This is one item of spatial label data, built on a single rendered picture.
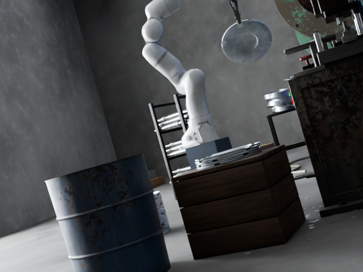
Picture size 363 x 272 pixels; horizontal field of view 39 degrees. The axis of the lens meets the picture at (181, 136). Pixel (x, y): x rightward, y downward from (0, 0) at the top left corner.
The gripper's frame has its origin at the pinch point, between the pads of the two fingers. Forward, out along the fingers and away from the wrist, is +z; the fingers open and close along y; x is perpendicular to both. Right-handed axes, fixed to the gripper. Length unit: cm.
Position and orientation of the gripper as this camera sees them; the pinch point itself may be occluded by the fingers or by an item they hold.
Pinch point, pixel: (239, 21)
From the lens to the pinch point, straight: 295.5
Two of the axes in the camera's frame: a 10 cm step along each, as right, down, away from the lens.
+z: 3.2, 6.7, 6.7
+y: -0.6, -7.0, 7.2
